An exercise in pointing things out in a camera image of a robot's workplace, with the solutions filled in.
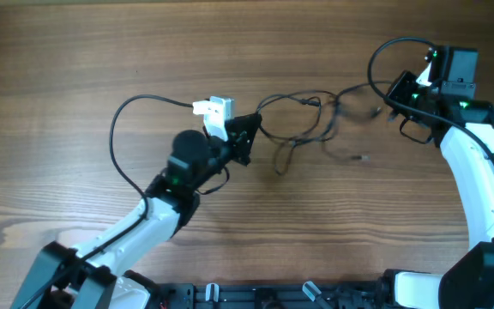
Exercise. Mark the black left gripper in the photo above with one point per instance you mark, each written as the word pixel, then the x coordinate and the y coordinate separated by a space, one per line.
pixel 240 134

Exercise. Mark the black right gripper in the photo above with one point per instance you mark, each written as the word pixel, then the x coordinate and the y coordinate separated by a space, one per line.
pixel 405 81

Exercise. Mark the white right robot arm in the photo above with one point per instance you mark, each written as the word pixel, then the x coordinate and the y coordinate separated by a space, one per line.
pixel 442 99

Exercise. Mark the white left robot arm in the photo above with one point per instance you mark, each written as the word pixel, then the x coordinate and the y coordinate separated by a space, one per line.
pixel 97 273

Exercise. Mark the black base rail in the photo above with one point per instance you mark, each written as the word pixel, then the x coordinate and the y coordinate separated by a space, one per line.
pixel 342 295

